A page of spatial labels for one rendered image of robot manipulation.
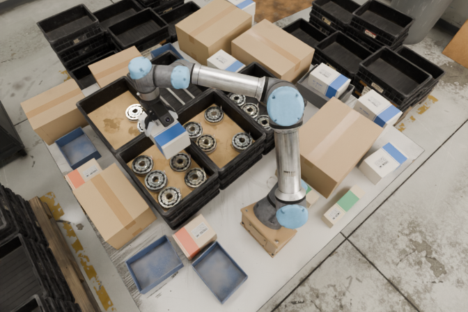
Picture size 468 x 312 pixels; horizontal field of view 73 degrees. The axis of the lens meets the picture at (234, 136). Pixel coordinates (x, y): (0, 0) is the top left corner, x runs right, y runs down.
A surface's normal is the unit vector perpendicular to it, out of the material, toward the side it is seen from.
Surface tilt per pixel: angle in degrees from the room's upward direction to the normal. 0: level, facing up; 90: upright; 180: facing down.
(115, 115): 0
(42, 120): 0
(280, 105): 47
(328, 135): 0
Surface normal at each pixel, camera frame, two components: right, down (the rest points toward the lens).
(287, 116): -0.09, 0.25
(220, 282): 0.00, -0.54
